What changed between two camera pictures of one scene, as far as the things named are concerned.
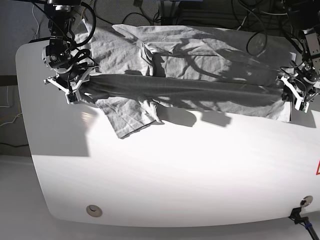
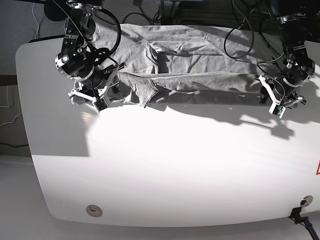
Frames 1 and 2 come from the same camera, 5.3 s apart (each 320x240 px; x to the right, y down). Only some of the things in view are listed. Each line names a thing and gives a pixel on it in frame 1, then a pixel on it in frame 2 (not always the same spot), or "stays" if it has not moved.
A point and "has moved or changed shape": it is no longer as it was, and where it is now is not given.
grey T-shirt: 142,71 has moved or changed shape
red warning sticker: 317,172 stays
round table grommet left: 94,210 stays
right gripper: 302,93 → 289,99
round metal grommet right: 306,201 stays
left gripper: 70,87 → 99,89
